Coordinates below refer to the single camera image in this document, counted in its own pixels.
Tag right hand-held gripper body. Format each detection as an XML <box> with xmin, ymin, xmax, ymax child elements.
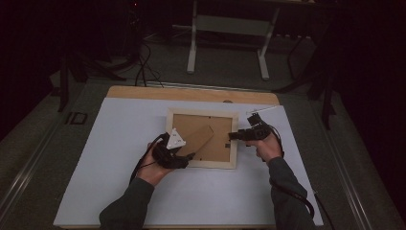
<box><xmin>238</xmin><ymin>104</ymin><xmax>278</xmax><ymax>142</ymax></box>

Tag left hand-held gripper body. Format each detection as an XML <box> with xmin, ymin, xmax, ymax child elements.
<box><xmin>151</xmin><ymin>127</ymin><xmax>190</xmax><ymax>170</ymax></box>

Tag wooden picture frame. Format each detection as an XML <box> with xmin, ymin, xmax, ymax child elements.
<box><xmin>165</xmin><ymin>106</ymin><xmax>240</xmax><ymax>170</ymax></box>

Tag person's right hand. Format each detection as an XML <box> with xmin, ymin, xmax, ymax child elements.
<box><xmin>245</xmin><ymin>132</ymin><xmax>283</xmax><ymax>164</ymax></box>

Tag person's left hand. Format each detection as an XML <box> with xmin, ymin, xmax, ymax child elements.
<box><xmin>136</xmin><ymin>143</ymin><xmax>175</xmax><ymax>187</ymax></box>

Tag white table sheet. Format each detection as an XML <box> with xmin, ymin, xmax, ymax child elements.
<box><xmin>53</xmin><ymin>97</ymin><xmax>325</xmax><ymax>228</ymax></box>

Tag black stand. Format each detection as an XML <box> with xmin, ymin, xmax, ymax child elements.
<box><xmin>56</xmin><ymin>47</ymin><xmax>127</xmax><ymax>113</ymax></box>
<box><xmin>273</xmin><ymin>32</ymin><xmax>340</xmax><ymax>130</ymax></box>

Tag white metal stand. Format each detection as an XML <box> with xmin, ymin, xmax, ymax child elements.
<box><xmin>186</xmin><ymin>0</ymin><xmax>282</xmax><ymax>81</ymax></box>

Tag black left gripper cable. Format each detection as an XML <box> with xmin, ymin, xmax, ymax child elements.
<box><xmin>128</xmin><ymin>132</ymin><xmax>169</xmax><ymax>185</ymax></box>

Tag black floor cables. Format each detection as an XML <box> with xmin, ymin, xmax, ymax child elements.
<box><xmin>133</xmin><ymin>40</ymin><xmax>166</xmax><ymax>88</ymax></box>

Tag black floor bracket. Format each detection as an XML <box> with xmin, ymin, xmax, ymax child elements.
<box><xmin>64</xmin><ymin>111</ymin><xmax>88</xmax><ymax>126</ymax></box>

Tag grey metal rail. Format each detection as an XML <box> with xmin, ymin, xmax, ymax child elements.
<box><xmin>310</xmin><ymin>100</ymin><xmax>376</xmax><ymax>230</ymax></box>
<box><xmin>0</xmin><ymin>119</ymin><xmax>66</xmax><ymax>219</ymax></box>

